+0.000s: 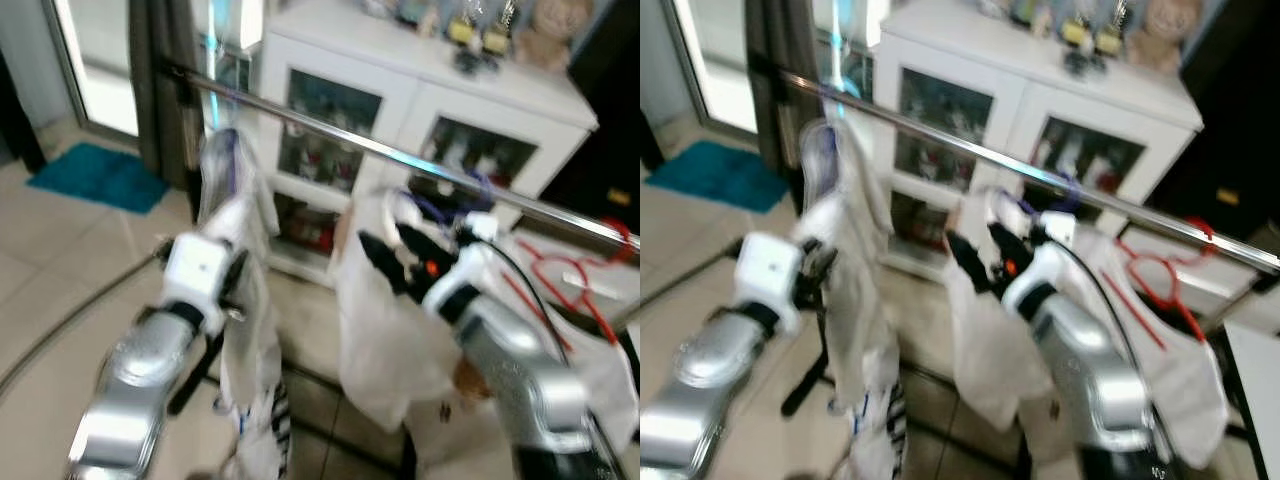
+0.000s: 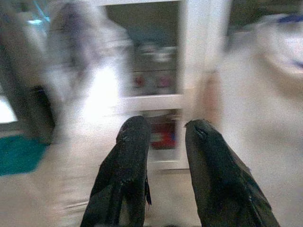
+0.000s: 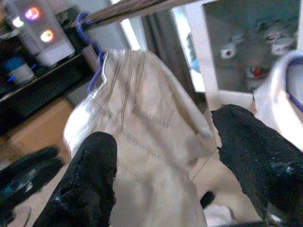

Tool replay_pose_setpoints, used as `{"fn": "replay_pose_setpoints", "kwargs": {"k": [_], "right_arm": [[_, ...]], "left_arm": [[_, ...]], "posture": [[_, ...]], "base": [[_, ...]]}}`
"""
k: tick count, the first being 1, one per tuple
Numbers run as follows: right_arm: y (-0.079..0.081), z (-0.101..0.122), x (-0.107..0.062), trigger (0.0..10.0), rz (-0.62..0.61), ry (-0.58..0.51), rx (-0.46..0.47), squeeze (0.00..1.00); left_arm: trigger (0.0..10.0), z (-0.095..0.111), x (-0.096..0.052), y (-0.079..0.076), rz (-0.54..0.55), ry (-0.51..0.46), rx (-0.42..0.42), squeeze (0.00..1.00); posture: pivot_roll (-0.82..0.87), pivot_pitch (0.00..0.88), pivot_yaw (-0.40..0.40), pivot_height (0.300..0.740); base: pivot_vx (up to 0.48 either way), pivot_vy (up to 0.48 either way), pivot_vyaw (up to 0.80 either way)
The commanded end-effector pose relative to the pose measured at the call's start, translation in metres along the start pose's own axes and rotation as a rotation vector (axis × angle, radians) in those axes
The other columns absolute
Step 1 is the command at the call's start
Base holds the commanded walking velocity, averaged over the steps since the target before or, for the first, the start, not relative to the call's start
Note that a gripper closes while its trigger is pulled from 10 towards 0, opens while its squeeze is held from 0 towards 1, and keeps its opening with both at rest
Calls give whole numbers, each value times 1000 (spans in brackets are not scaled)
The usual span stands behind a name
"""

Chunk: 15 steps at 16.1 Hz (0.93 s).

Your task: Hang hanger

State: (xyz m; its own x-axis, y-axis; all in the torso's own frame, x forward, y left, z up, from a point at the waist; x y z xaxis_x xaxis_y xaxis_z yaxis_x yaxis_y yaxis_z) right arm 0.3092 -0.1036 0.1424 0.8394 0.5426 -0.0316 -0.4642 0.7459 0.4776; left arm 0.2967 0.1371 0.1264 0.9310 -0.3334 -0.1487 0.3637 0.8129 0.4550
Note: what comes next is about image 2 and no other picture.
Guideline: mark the teal floor mat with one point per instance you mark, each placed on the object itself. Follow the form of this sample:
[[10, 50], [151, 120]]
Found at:
[[19, 156]]

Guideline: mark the white patterned hanging garment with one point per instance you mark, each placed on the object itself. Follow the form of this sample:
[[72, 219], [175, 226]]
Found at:
[[71, 35]]

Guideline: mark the white printed t-shirt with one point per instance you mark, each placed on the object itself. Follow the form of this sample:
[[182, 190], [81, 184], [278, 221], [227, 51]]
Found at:
[[260, 82]]

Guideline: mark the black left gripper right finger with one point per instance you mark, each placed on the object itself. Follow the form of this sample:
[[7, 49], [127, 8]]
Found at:
[[222, 177]]

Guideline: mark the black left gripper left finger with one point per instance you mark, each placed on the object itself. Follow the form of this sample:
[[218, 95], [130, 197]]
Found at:
[[125, 170]]

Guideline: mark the white glass-door cabinet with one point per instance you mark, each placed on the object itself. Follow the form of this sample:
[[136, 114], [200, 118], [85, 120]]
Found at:
[[189, 59]]

